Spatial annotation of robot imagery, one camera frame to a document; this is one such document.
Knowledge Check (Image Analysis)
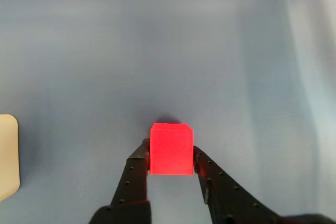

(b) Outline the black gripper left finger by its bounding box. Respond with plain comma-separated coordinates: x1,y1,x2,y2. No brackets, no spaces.
90,137,152,224

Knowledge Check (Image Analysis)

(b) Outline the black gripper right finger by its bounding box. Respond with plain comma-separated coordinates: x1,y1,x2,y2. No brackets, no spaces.
193,145,287,224

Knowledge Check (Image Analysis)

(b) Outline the red cube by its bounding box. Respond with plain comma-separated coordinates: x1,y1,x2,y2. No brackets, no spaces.
149,123,195,176

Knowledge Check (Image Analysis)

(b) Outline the beige square box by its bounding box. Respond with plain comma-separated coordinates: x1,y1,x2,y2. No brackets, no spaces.
0,113,21,204

